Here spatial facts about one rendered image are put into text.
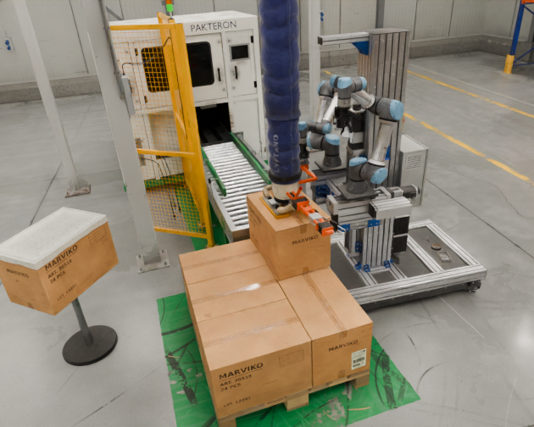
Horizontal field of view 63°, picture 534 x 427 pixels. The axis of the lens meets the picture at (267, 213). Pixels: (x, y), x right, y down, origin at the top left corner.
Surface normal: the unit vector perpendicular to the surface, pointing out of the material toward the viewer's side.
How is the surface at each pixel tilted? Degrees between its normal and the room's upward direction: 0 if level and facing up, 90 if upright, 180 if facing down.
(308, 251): 90
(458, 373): 0
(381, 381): 0
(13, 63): 90
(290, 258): 90
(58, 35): 90
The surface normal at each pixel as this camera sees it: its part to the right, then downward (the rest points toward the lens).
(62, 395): -0.06, -0.87
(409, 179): 0.22, 0.46
